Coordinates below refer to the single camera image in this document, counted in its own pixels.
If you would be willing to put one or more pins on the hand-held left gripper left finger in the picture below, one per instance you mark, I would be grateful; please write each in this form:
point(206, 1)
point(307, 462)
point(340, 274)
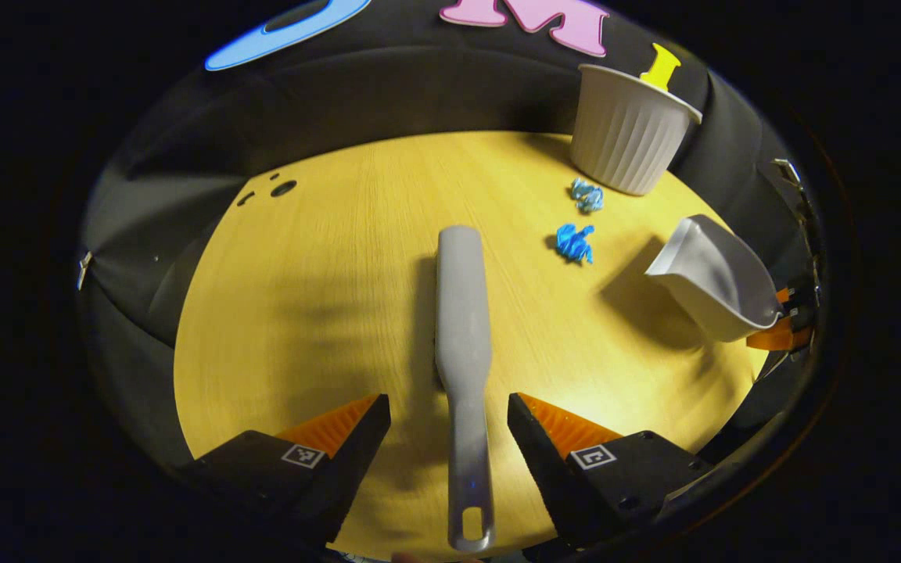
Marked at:
point(357, 469)

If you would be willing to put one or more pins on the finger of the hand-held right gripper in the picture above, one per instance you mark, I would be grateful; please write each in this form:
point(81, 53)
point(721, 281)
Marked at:
point(783, 336)

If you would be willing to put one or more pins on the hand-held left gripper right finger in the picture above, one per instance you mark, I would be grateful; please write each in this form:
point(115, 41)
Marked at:
point(540, 469)

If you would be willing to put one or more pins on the grey plastic dustpan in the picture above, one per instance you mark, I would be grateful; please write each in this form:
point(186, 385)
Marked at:
point(720, 281)

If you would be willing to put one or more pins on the small grey broom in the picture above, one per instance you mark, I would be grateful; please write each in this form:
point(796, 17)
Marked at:
point(462, 313)

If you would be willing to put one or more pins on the grey ribbed garbage bin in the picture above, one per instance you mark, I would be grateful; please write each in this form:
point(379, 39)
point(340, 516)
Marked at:
point(626, 133)

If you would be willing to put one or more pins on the light blue paper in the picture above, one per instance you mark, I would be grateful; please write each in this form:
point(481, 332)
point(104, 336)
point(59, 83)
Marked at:
point(587, 195)

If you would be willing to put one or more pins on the dark blue paper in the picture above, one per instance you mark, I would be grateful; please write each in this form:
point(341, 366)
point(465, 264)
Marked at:
point(574, 242)

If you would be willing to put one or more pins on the wooden desktop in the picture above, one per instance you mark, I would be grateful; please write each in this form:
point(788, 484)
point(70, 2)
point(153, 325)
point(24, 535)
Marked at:
point(325, 313)

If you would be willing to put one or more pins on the silver metal clip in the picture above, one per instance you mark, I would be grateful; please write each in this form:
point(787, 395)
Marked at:
point(84, 270)

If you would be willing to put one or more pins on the black backdrop cloth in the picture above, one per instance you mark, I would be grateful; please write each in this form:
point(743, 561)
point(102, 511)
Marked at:
point(419, 86)

